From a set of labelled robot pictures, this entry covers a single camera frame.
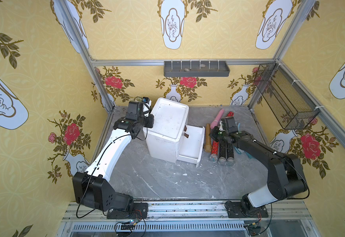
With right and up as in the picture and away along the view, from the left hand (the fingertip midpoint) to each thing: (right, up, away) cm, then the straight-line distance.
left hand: (151, 118), depth 82 cm
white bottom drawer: (+24, -18, +14) cm, 33 cm away
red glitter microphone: (+56, +4, +30) cm, 63 cm away
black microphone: (+42, -25, +6) cm, 49 cm away
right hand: (+32, -9, +8) cm, 34 cm away
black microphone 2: (+47, -25, +6) cm, 53 cm away
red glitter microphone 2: (+36, -23, +6) cm, 44 cm away
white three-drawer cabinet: (+11, 0, +1) cm, 11 cm away
